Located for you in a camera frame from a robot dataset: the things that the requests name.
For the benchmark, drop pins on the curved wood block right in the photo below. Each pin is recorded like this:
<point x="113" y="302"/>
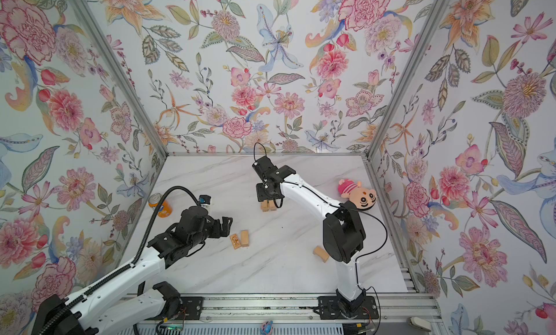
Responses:
<point x="321" y="253"/>

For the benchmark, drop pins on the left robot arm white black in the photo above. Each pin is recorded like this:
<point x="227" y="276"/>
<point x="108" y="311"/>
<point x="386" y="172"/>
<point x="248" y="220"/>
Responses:
<point x="100" y="308"/>

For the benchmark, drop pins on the orange soda can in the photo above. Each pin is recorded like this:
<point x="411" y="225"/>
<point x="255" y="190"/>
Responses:
<point x="165" y="209"/>

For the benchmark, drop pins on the small colourful object on rail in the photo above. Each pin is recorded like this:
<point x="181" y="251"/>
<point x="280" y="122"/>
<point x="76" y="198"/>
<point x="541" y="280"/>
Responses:
<point x="266" y="328"/>

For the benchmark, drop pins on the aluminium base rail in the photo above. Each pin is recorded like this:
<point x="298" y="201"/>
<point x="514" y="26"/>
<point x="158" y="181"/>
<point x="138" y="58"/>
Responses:
<point x="307" y="308"/>

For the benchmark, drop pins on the pink plush doll toy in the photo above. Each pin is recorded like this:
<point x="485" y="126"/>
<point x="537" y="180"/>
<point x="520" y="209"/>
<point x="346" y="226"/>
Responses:
<point x="361" y="197"/>

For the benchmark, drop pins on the plain wood block beside printed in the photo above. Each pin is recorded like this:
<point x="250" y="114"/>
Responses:
<point x="244" y="238"/>

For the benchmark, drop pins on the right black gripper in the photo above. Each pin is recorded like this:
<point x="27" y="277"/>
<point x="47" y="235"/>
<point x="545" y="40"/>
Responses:
<point x="261" y="196"/>

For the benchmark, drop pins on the white object bottom right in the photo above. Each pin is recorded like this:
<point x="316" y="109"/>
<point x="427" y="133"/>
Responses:
<point x="421" y="324"/>

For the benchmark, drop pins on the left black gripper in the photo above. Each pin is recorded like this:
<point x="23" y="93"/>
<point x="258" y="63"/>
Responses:
<point x="218" y="231"/>

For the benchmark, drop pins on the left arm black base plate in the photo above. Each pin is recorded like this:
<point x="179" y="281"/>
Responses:
<point x="182" y="309"/>

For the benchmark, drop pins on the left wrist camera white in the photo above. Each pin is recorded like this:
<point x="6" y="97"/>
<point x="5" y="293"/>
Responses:
<point x="205" y="200"/>

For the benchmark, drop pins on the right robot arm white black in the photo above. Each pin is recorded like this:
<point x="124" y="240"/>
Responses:
<point x="343" y="233"/>

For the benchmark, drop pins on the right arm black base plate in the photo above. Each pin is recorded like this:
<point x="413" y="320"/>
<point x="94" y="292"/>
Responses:
<point x="337" y="308"/>

